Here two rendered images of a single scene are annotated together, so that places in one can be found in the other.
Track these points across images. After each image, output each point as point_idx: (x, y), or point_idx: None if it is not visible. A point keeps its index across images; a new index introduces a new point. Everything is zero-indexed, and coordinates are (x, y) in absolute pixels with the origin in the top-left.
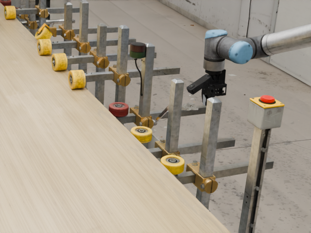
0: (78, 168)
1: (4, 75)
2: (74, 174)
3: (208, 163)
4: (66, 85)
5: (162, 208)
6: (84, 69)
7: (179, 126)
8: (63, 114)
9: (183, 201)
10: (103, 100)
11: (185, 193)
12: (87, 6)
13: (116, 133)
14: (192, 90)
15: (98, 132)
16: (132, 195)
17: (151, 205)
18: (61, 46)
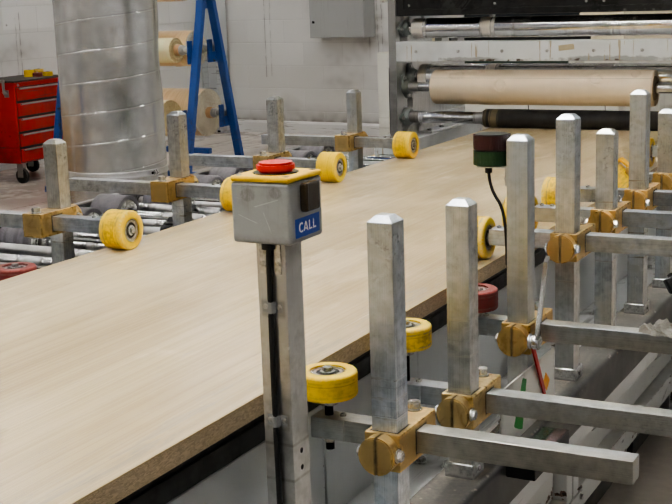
0: (158, 341)
1: (404, 227)
2: (130, 346)
3: (377, 391)
4: None
5: (115, 417)
6: (637, 256)
7: (469, 325)
8: (345, 282)
9: (171, 421)
10: (609, 319)
11: (211, 414)
12: (643, 102)
13: (352, 320)
14: (668, 282)
15: (326, 313)
16: (124, 390)
17: (112, 408)
18: (592, 197)
